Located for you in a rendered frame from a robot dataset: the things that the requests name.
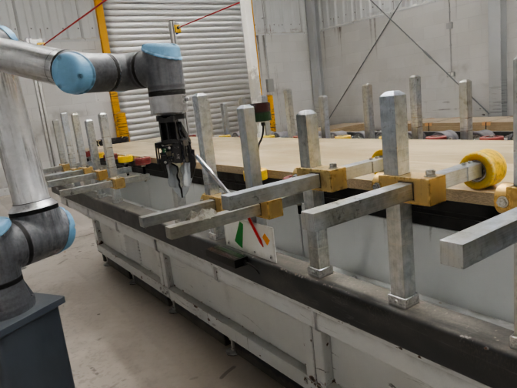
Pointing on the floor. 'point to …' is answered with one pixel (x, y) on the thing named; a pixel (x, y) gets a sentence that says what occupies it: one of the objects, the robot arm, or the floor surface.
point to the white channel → (251, 55)
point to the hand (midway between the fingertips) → (182, 192)
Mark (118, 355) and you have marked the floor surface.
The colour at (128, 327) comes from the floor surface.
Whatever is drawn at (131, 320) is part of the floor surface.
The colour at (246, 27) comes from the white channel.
